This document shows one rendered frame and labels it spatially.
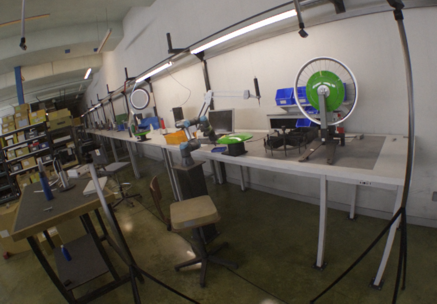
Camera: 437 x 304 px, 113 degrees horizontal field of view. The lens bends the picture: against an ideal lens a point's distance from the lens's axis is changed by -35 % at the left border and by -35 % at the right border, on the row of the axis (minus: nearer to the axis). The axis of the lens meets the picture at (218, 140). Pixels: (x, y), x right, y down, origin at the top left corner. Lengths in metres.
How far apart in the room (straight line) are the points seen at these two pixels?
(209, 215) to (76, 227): 1.71
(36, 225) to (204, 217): 1.14
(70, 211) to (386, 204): 2.67
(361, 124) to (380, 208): 0.91
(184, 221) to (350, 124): 1.74
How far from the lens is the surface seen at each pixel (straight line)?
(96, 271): 2.07
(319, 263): 1.96
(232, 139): 1.77
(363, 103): 2.22
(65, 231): 2.81
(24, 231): 1.49
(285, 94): 2.54
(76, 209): 1.46
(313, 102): 1.75
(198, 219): 1.65
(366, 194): 2.51
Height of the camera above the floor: 1.46
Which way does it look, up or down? 12 degrees down
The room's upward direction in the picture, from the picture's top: 10 degrees counter-clockwise
